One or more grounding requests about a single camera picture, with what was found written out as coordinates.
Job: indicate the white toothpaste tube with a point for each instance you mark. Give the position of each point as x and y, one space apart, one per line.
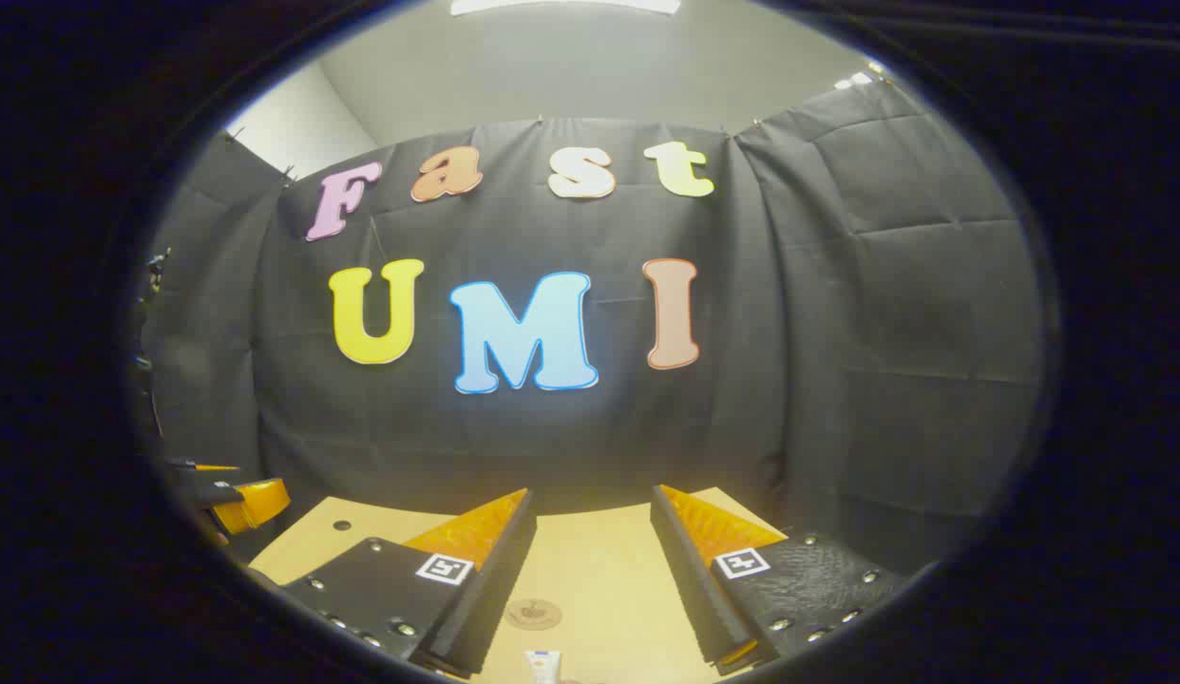
542 667

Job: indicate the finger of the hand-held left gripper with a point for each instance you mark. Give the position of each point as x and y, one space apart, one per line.
199 473
253 502

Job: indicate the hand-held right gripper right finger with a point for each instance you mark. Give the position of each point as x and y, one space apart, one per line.
690 579

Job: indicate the black backdrop cloth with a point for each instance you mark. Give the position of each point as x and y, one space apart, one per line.
837 332

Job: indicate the round cork coaster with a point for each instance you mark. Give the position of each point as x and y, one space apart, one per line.
533 615

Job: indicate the ceiling light panel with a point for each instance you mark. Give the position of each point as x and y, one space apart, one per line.
566 5

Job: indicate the wooden desktop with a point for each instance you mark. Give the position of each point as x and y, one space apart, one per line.
599 570

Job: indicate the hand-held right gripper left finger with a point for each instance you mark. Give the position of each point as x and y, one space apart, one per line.
485 589

